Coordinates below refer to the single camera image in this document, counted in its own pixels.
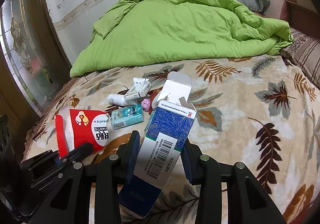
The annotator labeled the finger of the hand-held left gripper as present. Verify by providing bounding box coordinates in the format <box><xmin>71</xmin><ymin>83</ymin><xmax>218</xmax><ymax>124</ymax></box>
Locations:
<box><xmin>21</xmin><ymin>149</ymin><xmax>60</xmax><ymax>172</ymax></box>
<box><xmin>60</xmin><ymin>142</ymin><xmax>94</xmax><ymax>163</ymax></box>

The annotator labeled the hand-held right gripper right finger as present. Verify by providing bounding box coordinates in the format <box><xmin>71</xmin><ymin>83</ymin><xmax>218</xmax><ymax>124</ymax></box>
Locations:
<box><xmin>180</xmin><ymin>138</ymin><xmax>287</xmax><ymax>224</ymax></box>

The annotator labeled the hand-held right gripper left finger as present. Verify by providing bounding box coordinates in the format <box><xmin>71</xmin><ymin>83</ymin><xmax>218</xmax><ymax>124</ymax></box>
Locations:
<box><xmin>29</xmin><ymin>130</ymin><xmax>140</xmax><ymax>224</ymax></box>

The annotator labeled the red and white packet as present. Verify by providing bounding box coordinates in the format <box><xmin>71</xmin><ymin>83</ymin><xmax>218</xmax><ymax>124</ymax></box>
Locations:
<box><xmin>54</xmin><ymin>108</ymin><xmax>110</xmax><ymax>158</ymax></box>

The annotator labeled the blue and white carton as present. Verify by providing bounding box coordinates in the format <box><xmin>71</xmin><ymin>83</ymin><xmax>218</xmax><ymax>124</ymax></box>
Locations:
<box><xmin>117</xmin><ymin>71</ymin><xmax>198</xmax><ymax>219</ymax></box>

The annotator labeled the pink wrapper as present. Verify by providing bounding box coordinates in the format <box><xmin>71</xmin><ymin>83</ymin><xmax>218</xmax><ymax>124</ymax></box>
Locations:
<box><xmin>141</xmin><ymin>98</ymin><xmax>152</xmax><ymax>112</ymax></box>

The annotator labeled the dark red snack wrapper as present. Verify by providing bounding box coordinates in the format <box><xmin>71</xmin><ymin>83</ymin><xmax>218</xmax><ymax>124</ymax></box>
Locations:
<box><xmin>147</xmin><ymin>89</ymin><xmax>163</xmax><ymax>100</ymax></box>

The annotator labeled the teal tissue pack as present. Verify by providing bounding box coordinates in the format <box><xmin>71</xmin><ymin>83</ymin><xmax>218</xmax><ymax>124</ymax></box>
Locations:
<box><xmin>110</xmin><ymin>104</ymin><xmax>145</xmax><ymax>130</ymax></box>

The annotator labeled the white plastic bottle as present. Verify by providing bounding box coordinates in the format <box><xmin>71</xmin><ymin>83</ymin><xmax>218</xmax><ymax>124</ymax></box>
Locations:
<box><xmin>108</xmin><ymin>94</ymin><xmax>139</xmax><ymax>107</ymax></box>

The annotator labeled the white and green carton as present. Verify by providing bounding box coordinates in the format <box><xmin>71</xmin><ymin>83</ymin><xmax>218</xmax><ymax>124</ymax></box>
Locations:
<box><xmin>124</xmin><ymin>81</ymin><xmax>152</xmax><ymax>101</ymax></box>

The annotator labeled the leaf print blanket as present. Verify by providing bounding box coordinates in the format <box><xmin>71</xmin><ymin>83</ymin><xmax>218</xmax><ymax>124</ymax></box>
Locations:
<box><xmin>24</xmin><ymin>54</ymin><xmax>320</xmax><ymax>224</ymax></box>

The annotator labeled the small white packet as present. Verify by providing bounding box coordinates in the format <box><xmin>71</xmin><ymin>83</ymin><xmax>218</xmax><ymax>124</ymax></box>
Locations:
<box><xmin>132</xmin><ymin>77</ymin><xmax>148</xmax><ymax>87</ymax></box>

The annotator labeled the wooden door with patterned glass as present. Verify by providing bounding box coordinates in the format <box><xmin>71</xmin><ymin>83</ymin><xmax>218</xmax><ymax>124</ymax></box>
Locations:
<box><xmin>0</xmin><ymin>0</ymin><xmax>73</xmax><ymax>144</ymax></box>

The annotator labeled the green quilt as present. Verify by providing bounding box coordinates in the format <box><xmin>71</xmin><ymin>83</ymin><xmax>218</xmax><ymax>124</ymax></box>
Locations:
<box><xmin>69</xmin><ymin>0</ymin><xmax>294</xmax><ymax>78</ymax></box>

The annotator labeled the striped pillow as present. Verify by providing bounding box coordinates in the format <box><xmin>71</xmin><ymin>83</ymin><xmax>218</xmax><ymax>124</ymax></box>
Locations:
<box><xmin>280</xmin><ymin>27</ymin><xmax>320</xmax><ymax>89</ymax></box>

